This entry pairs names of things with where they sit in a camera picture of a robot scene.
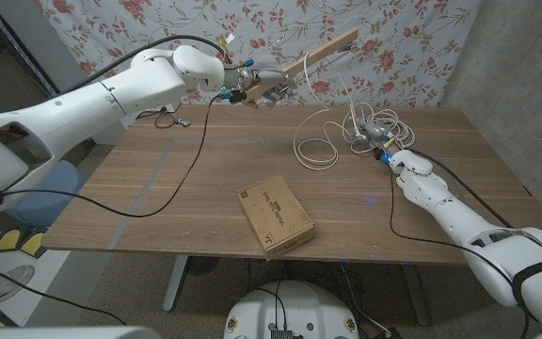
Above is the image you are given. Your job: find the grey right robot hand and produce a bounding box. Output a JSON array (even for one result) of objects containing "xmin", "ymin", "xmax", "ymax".
[{"xmin": 353, "ymin": 117, "xmax": 402, "ymax": 164}]

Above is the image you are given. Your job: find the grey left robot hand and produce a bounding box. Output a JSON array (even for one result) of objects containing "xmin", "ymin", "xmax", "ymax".
[{"xmin": 223, "ymin": 60, "xmax": 298, "ymax": 110}]

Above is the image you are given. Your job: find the wooden slat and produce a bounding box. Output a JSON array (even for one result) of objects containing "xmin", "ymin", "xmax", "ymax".
[{"xmin": 242, "ymin": 26, "xmax": 360, "ymax": 104}]

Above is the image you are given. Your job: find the white Ethernet cable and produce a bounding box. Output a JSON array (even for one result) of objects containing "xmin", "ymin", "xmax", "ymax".
[{"xmin": 292, "ymin": 49, "xmax": 417, "ymax": 171}]

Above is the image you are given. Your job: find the brown cardboard box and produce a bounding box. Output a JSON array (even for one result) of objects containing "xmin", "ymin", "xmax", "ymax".
[{"xmin": 236, "ymin": 174, "xmax": 316, "ymax": 262}]

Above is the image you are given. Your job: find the floral backdrop cloth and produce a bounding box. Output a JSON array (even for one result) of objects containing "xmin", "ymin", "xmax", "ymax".
[{"xmin": 33, "ymin": 0, "xmax": 484, "ymax": 128}]

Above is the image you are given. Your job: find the white table leg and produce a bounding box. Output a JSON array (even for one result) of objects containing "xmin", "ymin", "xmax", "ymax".
[
  {"xmin": 162, "ymin": 255, "xmax": 190, "ymax": 313},
  {"xmin": 402, "ymin": 263, "xmax": 432, "ymax": 327}
]

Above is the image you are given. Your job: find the white robot torso base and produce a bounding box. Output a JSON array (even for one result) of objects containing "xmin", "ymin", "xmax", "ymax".
[{"xmin": 223, "ymin": 280, "xmax": 360, "ymax": 339}]

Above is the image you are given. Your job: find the dark round floor fan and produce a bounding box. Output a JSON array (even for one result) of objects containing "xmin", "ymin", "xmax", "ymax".
[{"xmin": 186, "ymin": 256, "xmax": 220, "ymax": 277}]

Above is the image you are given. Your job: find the blue padded stool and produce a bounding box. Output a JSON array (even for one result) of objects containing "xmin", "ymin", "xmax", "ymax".
[{"xmin": 5, "ymin": 159, "xmax": 88, "ymax": 230}]

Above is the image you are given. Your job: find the yellow black foot pedal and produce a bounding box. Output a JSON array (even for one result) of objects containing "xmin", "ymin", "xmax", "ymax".
[
  {"xmin": 20, "ymin": 230, "xmax": 46, "ymax": 258},
  {"xmin": 0, "ymin": 229, "xmax": 23, "ymax": 253}
]

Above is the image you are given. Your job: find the grey sneaker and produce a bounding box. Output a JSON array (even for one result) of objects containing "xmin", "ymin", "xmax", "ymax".
[{"xmin": 0, "ymin": 264, "xmax": 35, "ymax": 307}]

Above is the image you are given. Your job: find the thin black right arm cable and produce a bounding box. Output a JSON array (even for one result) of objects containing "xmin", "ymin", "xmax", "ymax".
[{"xmin": 387, "ymin": 162, "xmax": 531, "ymax": 339}]

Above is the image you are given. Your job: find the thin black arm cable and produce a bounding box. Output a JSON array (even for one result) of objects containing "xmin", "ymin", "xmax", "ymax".
[
  {"xmin": 0, "ymin": 95, "xmax": 218, "ymax": 327},
  {"xmin": 387, "ymin": 162, "xmax": 531, "ymax": 339}
]

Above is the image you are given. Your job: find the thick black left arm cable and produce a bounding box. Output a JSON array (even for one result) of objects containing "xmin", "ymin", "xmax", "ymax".
[{"xmin": 56, "ymin": 34, "xmax": 233, "ymax": 98}]

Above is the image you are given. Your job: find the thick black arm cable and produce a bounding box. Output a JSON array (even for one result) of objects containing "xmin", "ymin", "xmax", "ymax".
[
  {"xmin": 56, "ymin": 34, "xmax": 233, "ymax": 98},
  {"xmin": 406, "ymin": 148, "xmax": 515, "ymax": 231}
]

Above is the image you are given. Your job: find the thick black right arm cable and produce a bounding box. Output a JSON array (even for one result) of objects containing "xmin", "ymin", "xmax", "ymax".
[{"xmin": 406, "ymin": 148, "xmax": 515, "ymax": 231}]

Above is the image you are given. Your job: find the black power cord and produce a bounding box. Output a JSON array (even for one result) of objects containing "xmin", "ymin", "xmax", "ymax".
[{"xmin": 136, "ymin": 106, "xmax": 178, "ymax": 130}]

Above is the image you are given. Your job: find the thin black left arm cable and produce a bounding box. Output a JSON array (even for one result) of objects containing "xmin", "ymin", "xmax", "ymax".
[{"xmin": 0, "ymin": 95, "xmax": 218, "ymax": 327}]

